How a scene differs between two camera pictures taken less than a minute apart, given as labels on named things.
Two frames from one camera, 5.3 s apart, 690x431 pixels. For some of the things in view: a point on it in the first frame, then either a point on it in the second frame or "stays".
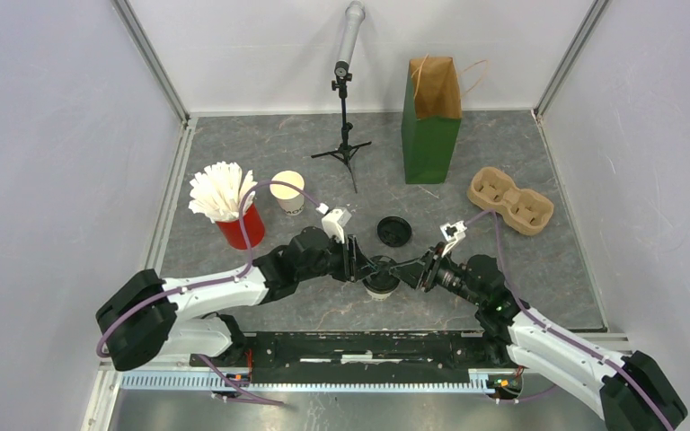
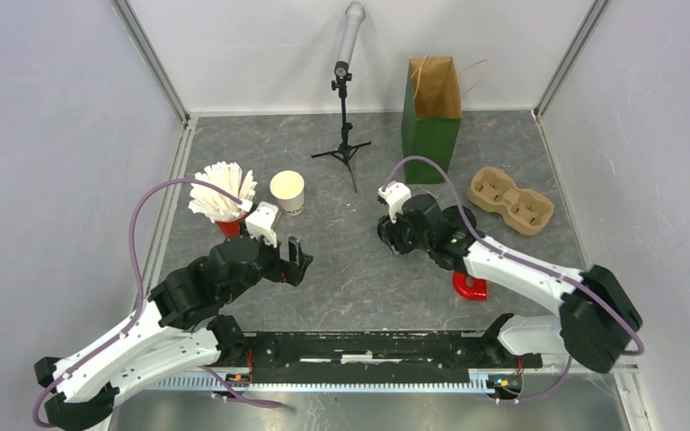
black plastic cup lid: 384,281 to 460,219
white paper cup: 290,199 stays
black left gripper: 349,260 to 294,269
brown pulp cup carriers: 526,210 stays
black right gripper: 422,271 to 391,233
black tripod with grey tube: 355,16 stays
